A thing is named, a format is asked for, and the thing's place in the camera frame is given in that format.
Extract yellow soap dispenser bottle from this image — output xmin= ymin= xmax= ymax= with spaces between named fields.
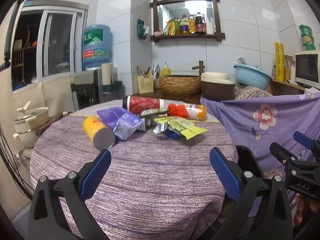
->
xmin=160 ymin=62 xmax=171 ymax=76

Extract wooden framed wall shelf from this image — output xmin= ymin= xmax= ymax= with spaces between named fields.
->
xmin=150 ymin=0 xmax=226 ymax=42

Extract bronze faucet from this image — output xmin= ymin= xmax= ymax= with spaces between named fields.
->
xmin=192 ymin=61 xmax=205 ymax=76

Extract purple snack bag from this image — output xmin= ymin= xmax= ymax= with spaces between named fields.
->
xmin=97 ymin=107 xmax=143 ymax=141

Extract yellow cylindrical snack can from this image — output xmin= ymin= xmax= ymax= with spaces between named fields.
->
xmin=83 ymin=116 xmax=116 ymax=151

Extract blue candy wrapper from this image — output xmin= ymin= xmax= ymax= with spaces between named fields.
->
xmin=165 ymin=130 xmax=182 ymax=139

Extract blue water jug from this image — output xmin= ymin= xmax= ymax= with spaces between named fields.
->
xmin=82 ymin=24 xmax=112 ymax=70

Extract black trash bin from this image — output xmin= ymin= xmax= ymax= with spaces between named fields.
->
xmin=213 ymin=146 xmax=263 ymax=239

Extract small dark tin can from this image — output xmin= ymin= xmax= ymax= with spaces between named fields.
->
xmin=140 ymin=108 xmax=168 ymax=126

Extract dark wall pocket holder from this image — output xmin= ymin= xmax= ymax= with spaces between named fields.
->
xmin=137 ymin=18 xmax=149 ymax=40

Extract yellow green snack wrapper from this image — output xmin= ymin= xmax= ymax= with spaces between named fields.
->
xmin=154 ymin=116 xmax=207 ymax=140

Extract yellow tall box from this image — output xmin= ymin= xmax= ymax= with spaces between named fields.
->
xmin=274 ymin=42 xmax=285 ymax=82

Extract white microwave oven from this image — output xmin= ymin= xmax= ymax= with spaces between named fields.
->
xmin=295 ymin=50 xmax=320 ymax=89

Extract cream stacked cooking pots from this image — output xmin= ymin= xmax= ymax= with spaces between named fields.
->
xmin=12 ymin=101 xmax=49 ymax=148

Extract brown cream rice cooker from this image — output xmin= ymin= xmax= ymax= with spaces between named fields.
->
xmin=201 ymin=72 xmax=235 ymax=101

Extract person's right hand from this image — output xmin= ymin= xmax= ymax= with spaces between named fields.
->
xmin=293 ymin=194 xmax=320 ymax=226

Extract sliding window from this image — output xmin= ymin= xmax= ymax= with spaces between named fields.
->
xmin=11 ymin=1 xmax=87 ymax=90

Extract paper towel roll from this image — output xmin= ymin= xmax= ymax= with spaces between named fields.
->
xmin=101 ymin=63 xmax=113 ymax=94

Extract beige utensil holder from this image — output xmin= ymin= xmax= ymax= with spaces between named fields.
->
xmin=137 ymin=75 xmax=153 ymax=94

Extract purple floral cloth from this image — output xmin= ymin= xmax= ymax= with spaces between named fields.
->
xmin=200 ymin=93 xmax=319 ymax=179

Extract water dispenser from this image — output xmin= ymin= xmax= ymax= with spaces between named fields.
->
xmin=70 ymin=67 xmax=123 ymax=111

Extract light blue plastic basin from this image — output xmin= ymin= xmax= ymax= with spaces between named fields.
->
xmin=234 ymin=64 xmax=272 ymax=90

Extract woven basket sink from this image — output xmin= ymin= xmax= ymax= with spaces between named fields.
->
xmin=159 ymin=75 xmax=201 ymax=95

